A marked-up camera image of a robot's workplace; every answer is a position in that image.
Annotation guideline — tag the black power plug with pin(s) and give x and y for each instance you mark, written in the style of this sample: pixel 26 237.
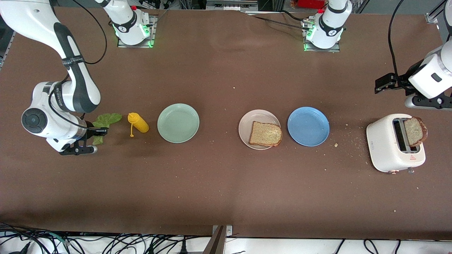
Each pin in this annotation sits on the black power plug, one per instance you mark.
pixel 183 247

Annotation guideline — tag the aluminium frame profile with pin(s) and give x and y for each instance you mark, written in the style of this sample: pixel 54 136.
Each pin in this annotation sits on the aluminium frame profile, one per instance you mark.
pixel 434 14
pixel 7 51

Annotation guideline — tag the brown bread slice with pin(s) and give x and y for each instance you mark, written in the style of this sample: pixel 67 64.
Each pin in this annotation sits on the brown bread slice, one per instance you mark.
pixel 415 132
pixel 265 134

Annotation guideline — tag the blue round plate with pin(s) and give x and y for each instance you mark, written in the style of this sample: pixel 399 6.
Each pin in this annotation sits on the blue round plate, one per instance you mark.
pixel 308 127

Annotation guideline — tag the small metal table bracket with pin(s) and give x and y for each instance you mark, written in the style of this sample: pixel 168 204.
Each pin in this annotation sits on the small metal table bracket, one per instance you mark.
pixel 229 230

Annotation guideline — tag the grey power strip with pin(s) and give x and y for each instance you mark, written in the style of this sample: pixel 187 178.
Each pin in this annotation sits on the grey power strip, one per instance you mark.
pixel 231 5

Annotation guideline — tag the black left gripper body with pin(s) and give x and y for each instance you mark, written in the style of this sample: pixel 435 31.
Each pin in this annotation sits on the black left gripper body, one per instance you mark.
pixel 402 82

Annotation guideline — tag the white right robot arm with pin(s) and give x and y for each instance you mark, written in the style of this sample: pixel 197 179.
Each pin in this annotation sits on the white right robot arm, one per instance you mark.
pixel 63 102

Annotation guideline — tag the white two-slot toaster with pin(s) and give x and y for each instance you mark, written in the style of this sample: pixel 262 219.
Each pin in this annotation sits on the white two-slot toaster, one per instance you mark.
pixel 388 151

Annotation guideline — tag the beige round plate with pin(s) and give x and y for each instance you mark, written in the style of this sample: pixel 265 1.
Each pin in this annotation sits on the beige round plate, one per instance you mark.
pixel 245 128

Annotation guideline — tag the red box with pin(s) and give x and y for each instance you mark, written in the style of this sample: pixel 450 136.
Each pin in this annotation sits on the red box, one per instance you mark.
pixel 310 3

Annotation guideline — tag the green lettuce leaf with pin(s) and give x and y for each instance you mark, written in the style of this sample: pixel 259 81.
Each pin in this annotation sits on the green lettuce leaf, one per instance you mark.
pixel 107 119

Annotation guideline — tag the dark grey metal beam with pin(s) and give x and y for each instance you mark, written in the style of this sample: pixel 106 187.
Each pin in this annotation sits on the dark grey metal beam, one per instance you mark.
pixel 216 243

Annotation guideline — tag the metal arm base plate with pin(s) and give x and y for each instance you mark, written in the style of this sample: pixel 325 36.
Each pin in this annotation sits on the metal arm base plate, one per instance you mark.
pixel 321 49
pixel 152 28

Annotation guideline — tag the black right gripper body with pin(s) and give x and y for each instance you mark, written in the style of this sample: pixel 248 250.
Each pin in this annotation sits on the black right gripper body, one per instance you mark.
pixel 90 130

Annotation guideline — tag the mint green round plate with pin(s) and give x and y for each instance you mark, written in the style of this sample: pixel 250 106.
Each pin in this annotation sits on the mint green round plate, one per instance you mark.
pixel 178 123

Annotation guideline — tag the yellow squeeze sauce bottle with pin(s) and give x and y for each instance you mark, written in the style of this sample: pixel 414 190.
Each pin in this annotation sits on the yellow squeeze sauce bottle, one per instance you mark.
pixel 139 123

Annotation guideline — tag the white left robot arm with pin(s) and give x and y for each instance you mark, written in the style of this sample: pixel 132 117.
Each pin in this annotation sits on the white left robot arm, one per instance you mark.
pixel 434 74

